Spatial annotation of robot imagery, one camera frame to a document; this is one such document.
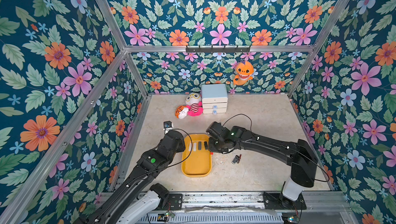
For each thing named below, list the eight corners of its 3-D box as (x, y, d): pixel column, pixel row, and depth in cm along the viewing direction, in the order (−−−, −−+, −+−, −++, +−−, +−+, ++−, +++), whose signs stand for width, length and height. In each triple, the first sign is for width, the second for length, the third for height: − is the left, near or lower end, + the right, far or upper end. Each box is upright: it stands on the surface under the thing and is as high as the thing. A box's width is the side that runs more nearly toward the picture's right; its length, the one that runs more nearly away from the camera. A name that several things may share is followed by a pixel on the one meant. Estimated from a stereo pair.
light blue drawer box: (202, 115, 109) (201, 100, 97) (203, 92, 124) (202, 77, 112) (226, 115, 109) (228, 100, 97) (224, 92, 124) (225, 76, 112)
